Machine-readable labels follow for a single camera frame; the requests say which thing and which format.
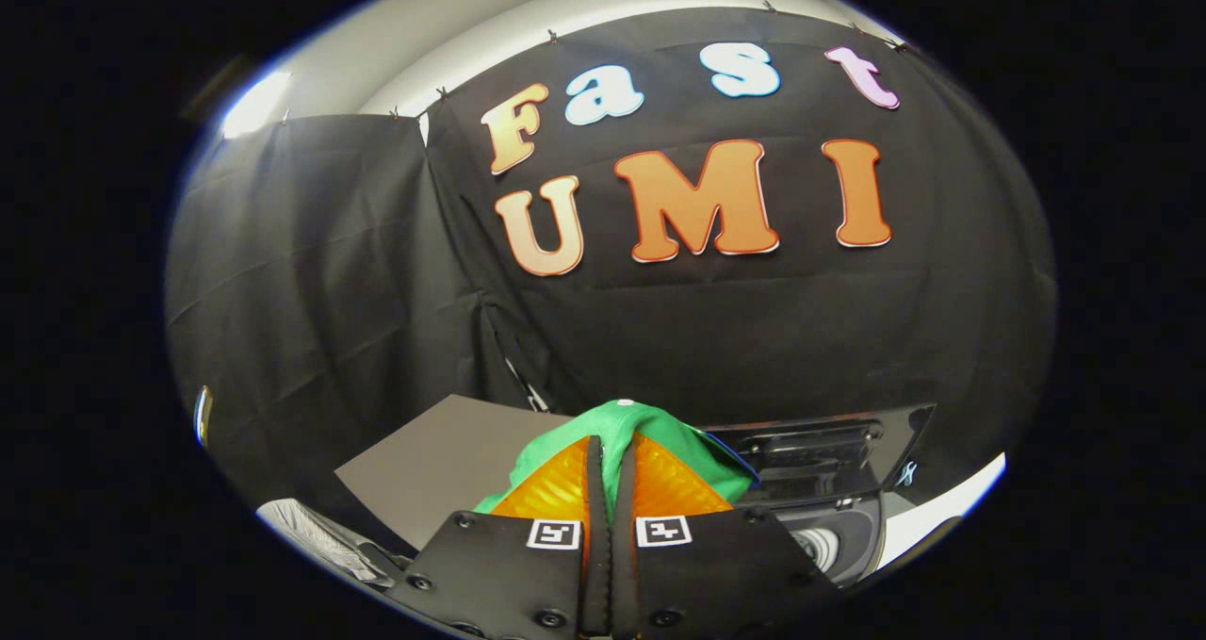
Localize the pale crumpled sheet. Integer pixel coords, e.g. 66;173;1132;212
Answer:
257;498;401;590

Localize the black backdrop cloth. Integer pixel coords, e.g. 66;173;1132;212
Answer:
165;7;1056;528

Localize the grey box stand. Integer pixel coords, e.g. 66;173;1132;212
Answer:
336;394;573;553

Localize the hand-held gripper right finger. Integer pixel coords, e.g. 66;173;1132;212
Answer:
611;431;839;639

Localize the green shirt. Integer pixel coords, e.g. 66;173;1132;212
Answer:
474;399;760;528

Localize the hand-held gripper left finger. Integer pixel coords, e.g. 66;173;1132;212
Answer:
388;435;611;639

